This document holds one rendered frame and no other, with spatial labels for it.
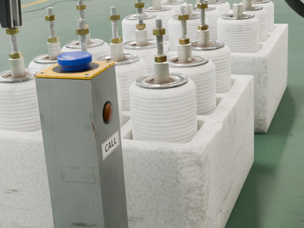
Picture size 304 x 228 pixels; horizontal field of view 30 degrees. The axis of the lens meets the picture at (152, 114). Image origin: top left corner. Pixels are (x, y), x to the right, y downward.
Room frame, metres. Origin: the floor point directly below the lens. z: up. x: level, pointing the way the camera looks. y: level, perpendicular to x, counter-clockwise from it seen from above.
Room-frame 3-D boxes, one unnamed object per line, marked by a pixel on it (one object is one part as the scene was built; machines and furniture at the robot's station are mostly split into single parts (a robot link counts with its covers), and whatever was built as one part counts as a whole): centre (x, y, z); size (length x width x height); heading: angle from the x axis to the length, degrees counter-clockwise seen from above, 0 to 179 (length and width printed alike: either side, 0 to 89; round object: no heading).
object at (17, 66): (0.86, 0.20, 0.26); 0.02 x 0.02 x 0.03
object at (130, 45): (1.04, 0.01, 0.25); 0.08 x 0.08 x 0.01
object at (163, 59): (0.78, -0.02, 0.29); 0.02 x 0.02 x 0.01; 63
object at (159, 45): (0.78, -0.02, 0.30); 0.01 x 0.01 x 0.08
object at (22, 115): (0.86, 0.20, 0.16); 0.10 x 0.10 x 0.18
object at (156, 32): (0.78, -0.02, 0.32); 0.02 x 0.02 x 0.01; 63
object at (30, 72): (0.86, 0.20, 0.25); 0.08 x 0.08 x 0.01
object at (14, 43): (0.86, 0.20, 0.30); 0.01 x 0.01 x 0.08
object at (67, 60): (0.63, 0.08, 0.32); 0.04 x 0.04 x 0.02
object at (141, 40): (1.04, 0.01, 0.26); 0.02 x 0.02 x 0.03
